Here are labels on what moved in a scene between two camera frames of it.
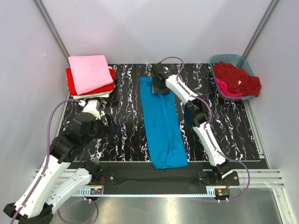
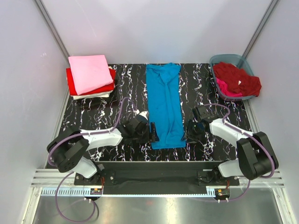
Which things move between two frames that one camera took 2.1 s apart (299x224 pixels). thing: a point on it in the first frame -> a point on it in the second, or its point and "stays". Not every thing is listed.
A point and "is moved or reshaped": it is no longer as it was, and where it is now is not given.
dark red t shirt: (238, 80) stays
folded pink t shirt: (89, 73) stays
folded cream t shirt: (98, 94) stays
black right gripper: (155, 89) -> (192, 138)
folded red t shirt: (72, 90) stays
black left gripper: (106, 131) -> (150, 137)
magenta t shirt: (223, 88) stays
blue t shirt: (167, 145) is moved or reshaped
